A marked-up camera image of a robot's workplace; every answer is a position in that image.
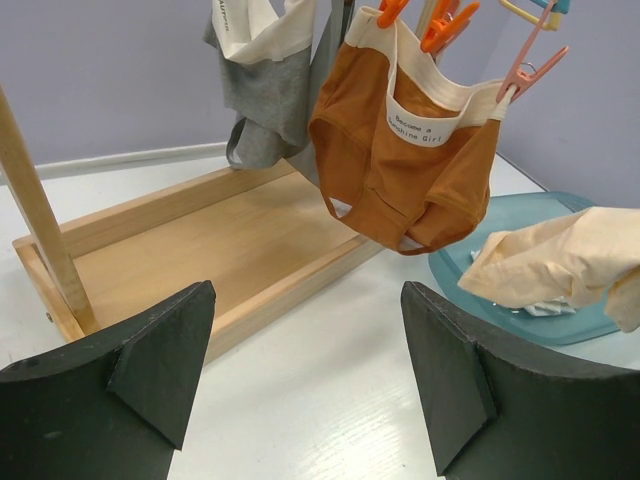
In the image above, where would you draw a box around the grey and cream underwear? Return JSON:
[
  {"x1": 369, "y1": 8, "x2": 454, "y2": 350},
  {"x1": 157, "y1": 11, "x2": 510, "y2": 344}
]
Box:
[{"x1": 204, "y1": 0, "x2": 316, "y2": 170}]

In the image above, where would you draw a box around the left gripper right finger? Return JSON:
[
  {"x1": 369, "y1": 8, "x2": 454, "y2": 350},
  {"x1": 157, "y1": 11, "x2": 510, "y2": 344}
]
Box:
[{"x1": 401, "y1": 281, "x2": 639, "y2": 479}]

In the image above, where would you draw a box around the beige cotton underwear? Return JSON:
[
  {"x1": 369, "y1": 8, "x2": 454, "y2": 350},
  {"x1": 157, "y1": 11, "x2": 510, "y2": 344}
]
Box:
[{"x1": 458, "y1": 207, "x2": 639, "y2": 333}]

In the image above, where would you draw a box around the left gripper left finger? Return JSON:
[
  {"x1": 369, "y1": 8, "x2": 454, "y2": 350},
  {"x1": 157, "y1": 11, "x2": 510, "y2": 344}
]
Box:
[{"x1": 1, "y1": 280, "x2": 216, "y2": 479}]

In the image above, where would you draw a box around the teal plastic bin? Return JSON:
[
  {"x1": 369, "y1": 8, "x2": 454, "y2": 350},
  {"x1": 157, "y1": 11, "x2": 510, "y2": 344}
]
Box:
[{"x1": 429, "y1": 192, "x2": 639, "y2": 346}]

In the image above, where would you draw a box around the orange and cream underwear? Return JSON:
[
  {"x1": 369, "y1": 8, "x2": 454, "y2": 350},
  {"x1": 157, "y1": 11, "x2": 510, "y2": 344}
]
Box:
[{"x1": 309, "y1": 6, "x2": 510, "y2": 255}]

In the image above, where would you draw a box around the white underwear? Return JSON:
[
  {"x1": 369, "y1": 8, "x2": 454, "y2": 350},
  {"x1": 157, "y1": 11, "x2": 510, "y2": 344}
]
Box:
[{"x1": 467, "y1": 249, "x2": 581, "y2": 319}]

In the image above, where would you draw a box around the wooden clothes rack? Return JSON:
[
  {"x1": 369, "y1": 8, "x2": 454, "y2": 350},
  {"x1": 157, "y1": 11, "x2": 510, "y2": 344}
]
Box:
[{"x1": 1, "y1": 105, "x2": 380, "y2": 359}]

